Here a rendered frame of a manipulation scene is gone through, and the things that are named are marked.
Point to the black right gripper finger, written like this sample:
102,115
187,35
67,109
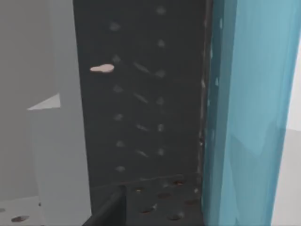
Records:
115,209

